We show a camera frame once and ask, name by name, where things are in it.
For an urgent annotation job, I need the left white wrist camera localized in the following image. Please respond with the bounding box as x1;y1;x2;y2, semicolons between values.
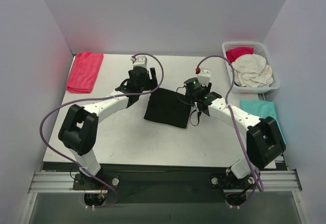
130;55;147;69

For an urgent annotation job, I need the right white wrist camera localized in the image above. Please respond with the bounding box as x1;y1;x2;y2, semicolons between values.
195;67;211;87

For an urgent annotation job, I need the aluminium rail frame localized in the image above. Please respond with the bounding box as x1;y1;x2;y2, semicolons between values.
21;156;309;223

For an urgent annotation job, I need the folded pink t shirt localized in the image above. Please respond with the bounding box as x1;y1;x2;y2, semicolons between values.
66;51;104;94

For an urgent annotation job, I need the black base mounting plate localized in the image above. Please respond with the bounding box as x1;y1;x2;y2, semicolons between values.
72;164;254;204

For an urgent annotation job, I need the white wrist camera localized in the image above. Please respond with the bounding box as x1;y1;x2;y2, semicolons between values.
130;55;147;69
195;67;211;87

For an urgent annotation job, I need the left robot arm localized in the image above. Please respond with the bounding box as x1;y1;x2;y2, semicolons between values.
58;66;158;189

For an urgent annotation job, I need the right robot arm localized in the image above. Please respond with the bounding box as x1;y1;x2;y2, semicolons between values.
184;77;286;187

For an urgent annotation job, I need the white laundry basket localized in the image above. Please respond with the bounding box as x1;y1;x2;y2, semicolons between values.
222;41;281;94

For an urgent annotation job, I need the red t shirt in basket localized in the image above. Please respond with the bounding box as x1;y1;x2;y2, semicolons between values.
226;46;254;63

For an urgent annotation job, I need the folded teal t shirt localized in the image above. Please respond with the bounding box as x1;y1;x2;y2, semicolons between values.
240;100;286;144

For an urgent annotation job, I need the cream t shirt in basket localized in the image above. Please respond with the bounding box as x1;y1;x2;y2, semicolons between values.
232;54;274;88

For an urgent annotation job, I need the black t shirt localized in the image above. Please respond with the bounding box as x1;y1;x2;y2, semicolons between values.
144;88;191;129

